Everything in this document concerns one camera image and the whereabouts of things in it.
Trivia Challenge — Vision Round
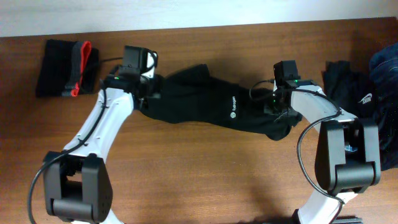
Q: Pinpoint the black t-shirt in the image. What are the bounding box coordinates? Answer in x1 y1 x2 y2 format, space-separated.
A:
139 64 302 141

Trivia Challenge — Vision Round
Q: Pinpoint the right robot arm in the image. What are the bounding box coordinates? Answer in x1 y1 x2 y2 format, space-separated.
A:
266 60 381 224

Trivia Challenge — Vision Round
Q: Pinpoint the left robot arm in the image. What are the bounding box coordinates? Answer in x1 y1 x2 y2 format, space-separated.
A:
37 45 159 223

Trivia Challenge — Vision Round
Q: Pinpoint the folded black garment red band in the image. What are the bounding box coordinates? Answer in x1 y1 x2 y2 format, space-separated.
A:
35 39 99 98

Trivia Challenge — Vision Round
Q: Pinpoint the black clothes pile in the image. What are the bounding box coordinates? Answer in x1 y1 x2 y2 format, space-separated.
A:
323 60 397 171

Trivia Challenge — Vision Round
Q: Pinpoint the light blue garment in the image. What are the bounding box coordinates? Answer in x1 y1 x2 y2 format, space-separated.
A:
345 144 358 152

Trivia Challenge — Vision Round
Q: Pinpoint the blue denim garment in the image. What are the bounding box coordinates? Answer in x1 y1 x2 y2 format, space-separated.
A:
369 43 397 95

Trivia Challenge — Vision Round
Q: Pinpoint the black right camera cable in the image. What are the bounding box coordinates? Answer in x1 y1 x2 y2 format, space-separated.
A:
248 79 346 224

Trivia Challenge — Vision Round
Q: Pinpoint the black camera cable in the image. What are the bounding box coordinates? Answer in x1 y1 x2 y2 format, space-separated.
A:
248 79 346 224
27 55 159 224

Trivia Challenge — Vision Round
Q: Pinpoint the black left camera cable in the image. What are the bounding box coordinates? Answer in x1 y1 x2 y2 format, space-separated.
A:
27 55 159 224

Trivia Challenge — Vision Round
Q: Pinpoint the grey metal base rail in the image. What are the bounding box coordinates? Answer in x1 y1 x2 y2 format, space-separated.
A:
332 217 364 224

